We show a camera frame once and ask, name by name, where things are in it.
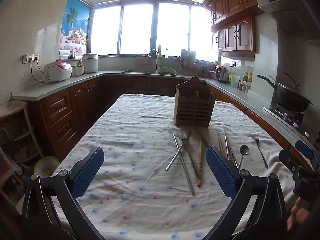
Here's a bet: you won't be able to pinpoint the black wok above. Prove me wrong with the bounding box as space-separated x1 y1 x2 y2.
257 72 313 113

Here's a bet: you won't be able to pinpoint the metal sink faucet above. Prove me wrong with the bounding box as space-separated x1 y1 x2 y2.
148 49 160 73

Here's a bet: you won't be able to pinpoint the corner storage shelf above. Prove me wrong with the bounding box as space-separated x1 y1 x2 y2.
0 100 44 205

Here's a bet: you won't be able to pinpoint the kitchen sink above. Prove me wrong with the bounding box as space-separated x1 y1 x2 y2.
122 69 180 77

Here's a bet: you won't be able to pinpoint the tropical fruit wall poster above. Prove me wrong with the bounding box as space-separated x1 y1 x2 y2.
59 0 91 52

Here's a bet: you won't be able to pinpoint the floral white tablecloth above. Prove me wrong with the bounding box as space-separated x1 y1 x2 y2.
51 94 308 240

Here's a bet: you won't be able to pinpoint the steel electric kettle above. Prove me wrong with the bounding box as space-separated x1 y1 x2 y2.
215 65 228 83

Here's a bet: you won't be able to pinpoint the grey kitchen countertop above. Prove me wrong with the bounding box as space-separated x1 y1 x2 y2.
12 70 320 155

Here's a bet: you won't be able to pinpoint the slim metal spoon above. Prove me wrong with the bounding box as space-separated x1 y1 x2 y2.
251 135 269 169

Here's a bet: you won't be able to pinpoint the steel range hood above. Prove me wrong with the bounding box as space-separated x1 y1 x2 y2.
257 0 320 40

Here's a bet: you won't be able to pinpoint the small white appliance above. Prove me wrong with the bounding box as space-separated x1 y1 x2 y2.
72 64 85 77

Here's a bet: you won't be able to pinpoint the wooden utensil holder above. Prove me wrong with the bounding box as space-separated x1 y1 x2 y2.
173 76 217 128

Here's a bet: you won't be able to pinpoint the person's right hand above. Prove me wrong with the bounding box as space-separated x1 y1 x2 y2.
287 197 312 232

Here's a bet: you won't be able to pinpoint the large white rice cooker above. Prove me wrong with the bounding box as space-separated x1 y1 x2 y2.
81 53 99 74

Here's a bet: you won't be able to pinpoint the brown wooden chopstick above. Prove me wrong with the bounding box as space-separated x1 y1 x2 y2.
197 129 203 188

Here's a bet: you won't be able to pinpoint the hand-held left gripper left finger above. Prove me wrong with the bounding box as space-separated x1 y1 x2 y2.
21 147 107 240

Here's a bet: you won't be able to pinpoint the kitchen window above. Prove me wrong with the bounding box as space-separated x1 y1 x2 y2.
89 1 220 57

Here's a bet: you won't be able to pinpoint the pink and white rice cooker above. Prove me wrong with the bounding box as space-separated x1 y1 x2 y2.
44 61 73 83

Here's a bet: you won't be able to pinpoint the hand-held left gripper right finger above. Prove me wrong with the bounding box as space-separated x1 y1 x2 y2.
204 145 288 240

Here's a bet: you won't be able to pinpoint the green waste bin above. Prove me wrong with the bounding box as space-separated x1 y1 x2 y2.
34 156 60 178

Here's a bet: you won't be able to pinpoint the metal fork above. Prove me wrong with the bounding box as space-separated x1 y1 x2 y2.
178 135 203 180

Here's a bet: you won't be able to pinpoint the wall power outlet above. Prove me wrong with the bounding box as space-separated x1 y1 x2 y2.
22 54 41 64

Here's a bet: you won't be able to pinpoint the metal chopstick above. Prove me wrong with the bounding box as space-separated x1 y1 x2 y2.
173 134 195 196
165 130 192 172
223 129 237 165

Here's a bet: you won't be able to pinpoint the wooden base cabinets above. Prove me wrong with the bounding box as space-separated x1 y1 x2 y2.
27 76 308 170

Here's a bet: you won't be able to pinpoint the wooden wall cabinets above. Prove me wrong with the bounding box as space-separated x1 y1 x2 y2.
204 0 295 58

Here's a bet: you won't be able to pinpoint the green colander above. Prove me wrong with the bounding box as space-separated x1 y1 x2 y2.
156 67 177 76

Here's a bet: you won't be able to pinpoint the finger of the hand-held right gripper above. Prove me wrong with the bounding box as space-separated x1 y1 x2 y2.
294 140 315 159
279 149 301 173

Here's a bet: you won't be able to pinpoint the row of seasoning jars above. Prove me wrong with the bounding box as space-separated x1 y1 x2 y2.
238 71 253 93

